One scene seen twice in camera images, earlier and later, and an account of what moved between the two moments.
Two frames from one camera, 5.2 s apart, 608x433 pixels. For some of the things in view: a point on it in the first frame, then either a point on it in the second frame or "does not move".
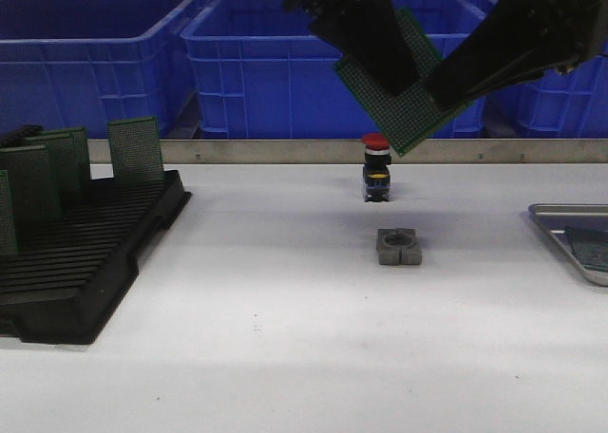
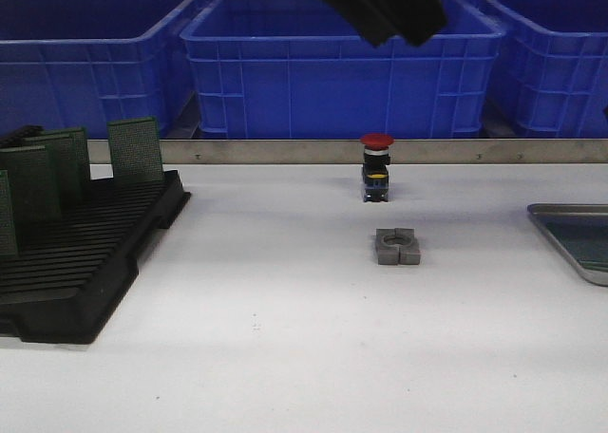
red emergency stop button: (376, 176) does not move
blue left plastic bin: (79, 60) does not move
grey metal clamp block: (398, 247) does not move
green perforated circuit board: (409, 118) -> (584, 235)
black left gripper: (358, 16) -> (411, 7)
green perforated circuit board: (8, 238) does not move
